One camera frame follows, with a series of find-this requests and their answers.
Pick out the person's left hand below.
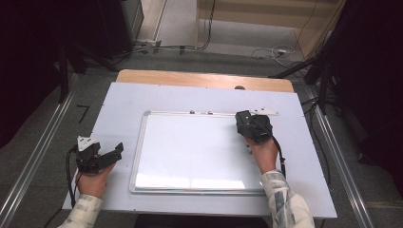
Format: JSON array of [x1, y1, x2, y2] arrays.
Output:
[[75, 162, 116, 200]]

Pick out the metal floor rail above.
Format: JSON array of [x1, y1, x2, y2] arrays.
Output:
[[305, 83, 376, 228], [0, 75, 80, 228]]

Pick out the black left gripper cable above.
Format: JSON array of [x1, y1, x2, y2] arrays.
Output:
[[65, 145, 81, 209]]

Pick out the white table cover panel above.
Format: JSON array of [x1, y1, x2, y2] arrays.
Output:
[[62, 81, 338, 219]]

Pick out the black metal stand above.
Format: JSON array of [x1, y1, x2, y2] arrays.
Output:
[[53, 41, 120, 105], [267, 18, 345, 117]]

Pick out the grey power strip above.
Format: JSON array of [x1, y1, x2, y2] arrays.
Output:
[[134, 38, 163, 54]]

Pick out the black floor cables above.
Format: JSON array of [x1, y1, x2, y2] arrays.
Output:
[[112, 0, 218, 66]]

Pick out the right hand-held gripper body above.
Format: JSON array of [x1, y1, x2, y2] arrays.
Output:
[[245, 107, 280, 144]]

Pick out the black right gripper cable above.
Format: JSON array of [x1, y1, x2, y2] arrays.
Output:
[[252, 117, 287, 179]]

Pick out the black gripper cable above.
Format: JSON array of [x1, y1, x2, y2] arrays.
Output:
[[65, 145, 81, 209], [252, 117, 287, 179]]

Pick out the person's right hand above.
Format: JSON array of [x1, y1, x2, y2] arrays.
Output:
[[244, 136, 280, 175]]

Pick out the white whiteboard with metal frame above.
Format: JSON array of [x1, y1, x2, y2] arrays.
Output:
[[128, 109, 277, 196]]

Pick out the black cabinet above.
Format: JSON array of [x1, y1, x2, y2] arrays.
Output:
[[67, 0, 145, 61]]

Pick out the wooden table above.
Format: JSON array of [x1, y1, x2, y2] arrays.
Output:
[[115, 68, 296, 94]]

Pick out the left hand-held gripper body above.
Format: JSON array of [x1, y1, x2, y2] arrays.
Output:
[[75, 135, 107, 175]]

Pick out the white floor cable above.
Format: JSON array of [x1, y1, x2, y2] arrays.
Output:
[[250, 44, 297, 68]]

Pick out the light wooden shelf unit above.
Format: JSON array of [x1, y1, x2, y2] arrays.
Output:
[[193, 0, 346, 58]]

